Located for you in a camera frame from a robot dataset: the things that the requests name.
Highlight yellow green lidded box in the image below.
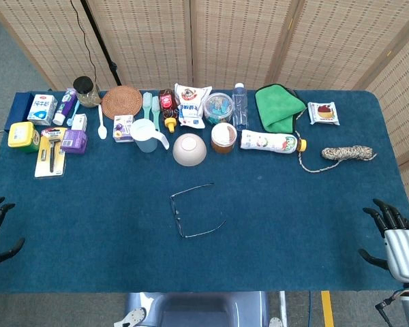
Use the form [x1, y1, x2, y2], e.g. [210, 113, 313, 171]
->
[7, 121, 41, 153]

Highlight clear jar of rubber bands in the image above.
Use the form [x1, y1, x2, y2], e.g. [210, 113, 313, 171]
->
[210, 122, 238, 155]

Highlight dark blue box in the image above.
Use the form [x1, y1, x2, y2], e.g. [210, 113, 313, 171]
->
[3, 91, 35, 134]

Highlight clear plastic water bottle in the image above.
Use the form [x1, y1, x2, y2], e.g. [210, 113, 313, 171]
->
[231, 82, 249, 131]

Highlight round woven rattan coaster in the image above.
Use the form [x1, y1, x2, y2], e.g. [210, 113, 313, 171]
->
[101, 85, 144, 121]

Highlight white snack packet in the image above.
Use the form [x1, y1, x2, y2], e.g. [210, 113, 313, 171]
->
[307, 101, 341, 127]

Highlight blue white milk carton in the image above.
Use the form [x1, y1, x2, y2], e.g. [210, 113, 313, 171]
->
[27, 93, 59, 127]

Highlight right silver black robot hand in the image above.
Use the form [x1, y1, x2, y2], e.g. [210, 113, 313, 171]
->
[358, 198, 409, 283]

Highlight mint green brush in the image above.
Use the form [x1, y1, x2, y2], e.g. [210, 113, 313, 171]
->
[142, 92, 153, 120]
[151, 95, 162, 133]

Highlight white plastic spoon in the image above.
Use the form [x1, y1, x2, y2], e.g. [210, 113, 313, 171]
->
[97, 104, 108, 140]

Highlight white milk powder bag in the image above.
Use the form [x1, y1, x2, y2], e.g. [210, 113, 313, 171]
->
[174, 82, 213, 129]

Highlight right wrist wire bundle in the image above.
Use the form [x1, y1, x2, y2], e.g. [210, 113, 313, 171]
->
[377, 289, 405, 327]

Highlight razor blister pack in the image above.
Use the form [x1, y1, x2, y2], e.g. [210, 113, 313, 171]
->
[34, 127, 68, 178]

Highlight light blue toothbrush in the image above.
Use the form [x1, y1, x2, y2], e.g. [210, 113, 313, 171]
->
[66, 99, 81, 127]

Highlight thin black hanging cable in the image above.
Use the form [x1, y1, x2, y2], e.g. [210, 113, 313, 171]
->
[70, 0, 97, 86]

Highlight clear tub of coloured clips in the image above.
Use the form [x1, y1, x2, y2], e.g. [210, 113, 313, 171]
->
[204, 92, 234, 125]

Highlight bamboo folding screen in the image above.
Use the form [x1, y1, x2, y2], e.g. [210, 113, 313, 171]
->
[0, 0, 409, 225]

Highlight black stand pole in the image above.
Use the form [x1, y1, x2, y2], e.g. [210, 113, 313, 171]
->
[80, 0, 123, 87]

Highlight coiled braided rope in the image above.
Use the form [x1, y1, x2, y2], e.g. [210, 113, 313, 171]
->
[297, 144, 378, 174]

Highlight beige upturned bowl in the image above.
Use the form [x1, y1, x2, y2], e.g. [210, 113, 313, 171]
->
[172, 132, 207, 168]

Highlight small white purple carton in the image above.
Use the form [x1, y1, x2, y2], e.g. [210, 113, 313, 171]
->
[112, 114, 135, 144]

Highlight white drink bottle yellow cap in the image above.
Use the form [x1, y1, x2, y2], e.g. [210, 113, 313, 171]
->
[239, 129, 308, 155]

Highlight purple toothpaste tube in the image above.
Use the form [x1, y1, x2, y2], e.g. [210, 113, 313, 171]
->
[52, 88, 78, 126]

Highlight purple cardboard box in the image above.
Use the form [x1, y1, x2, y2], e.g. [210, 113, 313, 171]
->
[59, 129, 89, 155]

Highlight thin-framed eyeglasses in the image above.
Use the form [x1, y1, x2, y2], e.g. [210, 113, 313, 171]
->
[169, 183, 227, 238]

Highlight pale blue handled pitcher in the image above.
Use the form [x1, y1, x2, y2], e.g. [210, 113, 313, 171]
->
[129, 118, 170, 153]

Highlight syrup bottle with yellow cap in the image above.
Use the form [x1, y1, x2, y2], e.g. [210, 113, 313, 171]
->
[158, 89, 180, 134]

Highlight blue felt table cover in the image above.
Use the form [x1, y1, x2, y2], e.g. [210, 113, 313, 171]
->
[0, 89, 409, 294]

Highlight glass jar with black lid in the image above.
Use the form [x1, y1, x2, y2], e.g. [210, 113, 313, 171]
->
[72, 76, 102, 108]

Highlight green microfiber cloth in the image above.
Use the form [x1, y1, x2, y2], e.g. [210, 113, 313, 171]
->
[254, 83, 307, 134]

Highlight white metal table leg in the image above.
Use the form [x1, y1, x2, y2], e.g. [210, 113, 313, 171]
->
[279, 291, 289, 327]

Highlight small white cardboard box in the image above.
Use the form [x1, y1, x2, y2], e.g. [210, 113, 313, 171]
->
[70, 113, 89, 133]

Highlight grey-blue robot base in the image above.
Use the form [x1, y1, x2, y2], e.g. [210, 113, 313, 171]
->
[114, 291, 287, 327]

